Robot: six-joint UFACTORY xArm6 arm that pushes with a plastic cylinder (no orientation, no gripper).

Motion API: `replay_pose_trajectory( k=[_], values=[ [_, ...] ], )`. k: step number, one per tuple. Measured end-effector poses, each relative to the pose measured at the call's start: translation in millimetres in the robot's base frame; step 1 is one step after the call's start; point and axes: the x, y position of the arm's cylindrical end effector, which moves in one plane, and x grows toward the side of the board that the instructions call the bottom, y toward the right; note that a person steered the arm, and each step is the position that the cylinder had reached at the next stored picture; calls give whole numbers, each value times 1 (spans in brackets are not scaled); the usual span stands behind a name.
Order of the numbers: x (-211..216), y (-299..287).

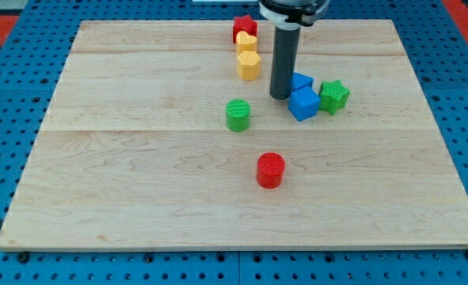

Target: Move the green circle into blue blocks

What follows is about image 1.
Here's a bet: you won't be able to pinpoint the blue block rear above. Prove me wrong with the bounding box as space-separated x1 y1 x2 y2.
291 72 314 91

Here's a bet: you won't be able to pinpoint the green cylinder block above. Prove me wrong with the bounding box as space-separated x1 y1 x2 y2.
226 99 251 132

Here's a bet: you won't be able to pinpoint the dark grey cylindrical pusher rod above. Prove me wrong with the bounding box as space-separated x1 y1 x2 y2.
269 28 300 100

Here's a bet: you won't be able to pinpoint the green star block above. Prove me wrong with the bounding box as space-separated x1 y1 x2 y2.
319 80 350 116

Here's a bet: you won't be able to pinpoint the light wooden board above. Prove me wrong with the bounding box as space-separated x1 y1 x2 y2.
0 20 468 252

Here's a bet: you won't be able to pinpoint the yellow hexagon block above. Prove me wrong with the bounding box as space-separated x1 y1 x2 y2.
237 51 261 81

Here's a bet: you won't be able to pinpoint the red star block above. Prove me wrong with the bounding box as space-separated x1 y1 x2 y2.
232 15 258 44

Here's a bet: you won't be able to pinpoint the red cylinder block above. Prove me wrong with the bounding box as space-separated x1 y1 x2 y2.
256 152 286 189

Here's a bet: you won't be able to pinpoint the yellow heart block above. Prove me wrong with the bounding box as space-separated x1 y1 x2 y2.
235 31 258 55

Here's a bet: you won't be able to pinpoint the blue cube block front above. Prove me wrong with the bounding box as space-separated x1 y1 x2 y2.
288 86 321 121

